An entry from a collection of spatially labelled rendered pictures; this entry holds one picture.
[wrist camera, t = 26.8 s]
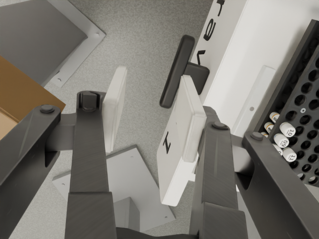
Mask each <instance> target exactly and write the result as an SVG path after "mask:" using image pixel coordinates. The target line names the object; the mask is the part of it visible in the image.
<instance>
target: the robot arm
mask: <svg viewBox="0 0 319 239"><path fill-rule="evenodd" d="M127 73H128V68H127V66H123V65H119V66H118V67H117V69H116V71H115V74H114V76H113V79H112V81H111V84H110V86H109V89H108V91H107V92H98V91H80V92H78V93H77V97H76V112H75V113H69V114H61V110H60V108H59V107H57V106H54V105H49V104H45V105H44V104H43V105H40V106H37V107H35V108H34V109H33V110H32V111H31V112H30V113H28V114H27V115H26V116H25V117H24V118H23V119H22V120H21V121H20V122H19V123H18V124H17V125H16V126H15V127H14V128H13V129H12V130H11V131H10V132H9V133H8V134H6V135H5V136H4V137H3V138H2V139H1V140H0V239H9V237H10V236H11V234H12V232H13V231H14V229H15V227H16V226H17V224H18V223H19V221H20V219H21V218H22V216H23V214H24V213H25V211H26V209H27V208H28V206H29V205H30V203H31V201H32V200H33V198H34V197H35V195H36V193H37V192H38V190H39V188H40V187H41V185H42V183H43V182H44V180H45V178H46V177H47V175H48V174H49V172H50V170H51V169H52V167H53V165H54V164H55V162H56V161H57V159H58V157H59V156H60V151H68V150H72V151H73V154H72V165H71V176H70V188H69V193H68V201H67V212H66V228H65V238H64V239H248V233H247V225H246V218H245V213H244V212H243V211H240V210H238V200H237V191H236V185H237V188H238V190H239V192H240V194H241V196H242V198H243V201H244V203H245V205H246V207H247V209H248V211H249V213H250V215H251V218H252V220H253V222H254V224H255V226H256V228H257V231H258V233H259V235H260V237H261V239H319V202H318V201H317V200H316V198H315V197H314V196H313V195H312V193H311V192H310V191H309V190H308V188H307V187H306V186H305V184H304V183H303V182H302V181H301V180H300V178H299V177H298V176H297V175H296V173H295V172H294V171H293V169H292V168H291V167H290V166H289V164H288V163H287V162H286V161H285V159H284V158H283V157H282V156H281V154H280V153H279V152H278V150H277V149H276V148H275V147H274V145H273V144H272V143H271V141H270V140H269V139H268V138H267V137H266V136H264V135H263V134H262V133H259V132H253V131H248V132H245V134H244V137H239V136H236V135H233V134H231V131H230V128H229V127H228V126H227V125H226V124H224V123H221V122H220V119H219V118H218V115H217V113H216V111H215V110H214V109H213V108H212V107H210V106H203V105H202V104H201V101H200V98H199V96H198V93H197V91H196V88H195V86H194V83H193V81H192V78H191V77H190V75H183V76H181V79H180V84H179V89H178V95H177V100H176V105H175V110H174V111H175V117H176V123H177V129H178V137H179V143H180V149H181V154H182V160H184V162H189V163H193V162H194V161H196V158H197V154H198V160H197V164H196V168H195V172H194V174H195V184H194V192H193V201H192V209H191V218H190V226H189V234H177V235H168V236H160V237H154V236H151V235H148V234H144V233H141V232H138V231H135V230H131V229H128V228H120V227H116V225H115V216H114V207H113V195H112V192H110V191H109V183H108V173H107V163H106V152H108V153H110V152H111V151H113V147H114V143H115V139H116V135H117V131H118V126H119V123H120V119H121V114H122V109H123V105H124V98H125V90H126V82H127Z"/></svg>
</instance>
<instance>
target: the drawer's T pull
mask: <svg viewBox="0 0 319 239"><path fill-rule="evenodd" d="M194 44H195V38H194V37H192V36H189V35H183V37H182V38H181V41H180V44H179V46H178V49H177V52H176V55H175V58H174V61H173V64H172V67H171V70H170V72H169V75H168V78H167V81H166V84H165V87H164V90H163V93H162V95H161V98H160V102H159V105H160V106H161V107H163V108H166V109H169V108H171V106H172V104H173V101H174V99H175V96H176V93H177V91H178V89H179V84H180V79H181V76H183V75H190V77H191V78H192V81H193V83H194V86H195V88H196V91H197V93H198V95H200V94H201V92H202V90H203V88H204V85H205V83H206V80H207V78H208V75H209V73H210V70H209V69H208V68H207V67H205V66H201V65H198V64H195V63H192V62H188V61H189V58H190V55H191V52H192V50H193V47H194Z"/></svg>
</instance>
